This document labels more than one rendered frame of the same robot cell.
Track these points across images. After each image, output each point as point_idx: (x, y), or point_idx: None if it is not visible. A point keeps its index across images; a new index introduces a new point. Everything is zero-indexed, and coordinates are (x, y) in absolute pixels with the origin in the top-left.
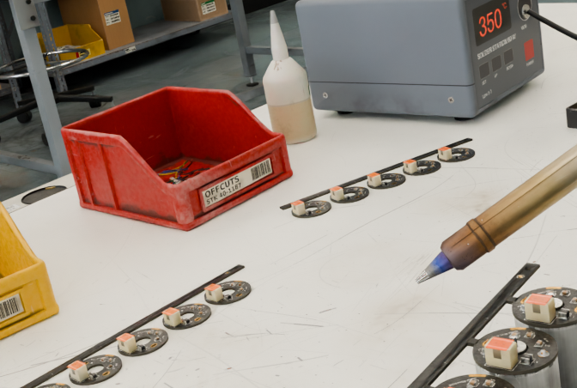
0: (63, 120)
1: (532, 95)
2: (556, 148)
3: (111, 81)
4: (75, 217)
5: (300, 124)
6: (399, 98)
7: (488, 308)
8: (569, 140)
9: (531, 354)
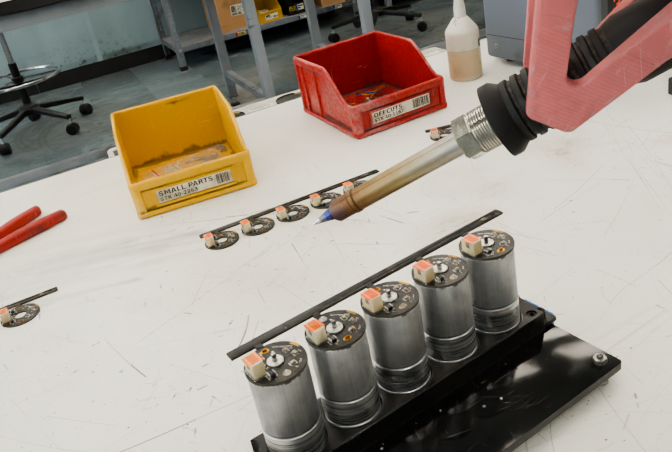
0: (385, 28)
1: None
2: (647, 110)
3: (425, 0)
4: (297, 118)
5: (467, 67)
6: None
7: (445, 238)
8: (662, 105)
9: (443, 276)
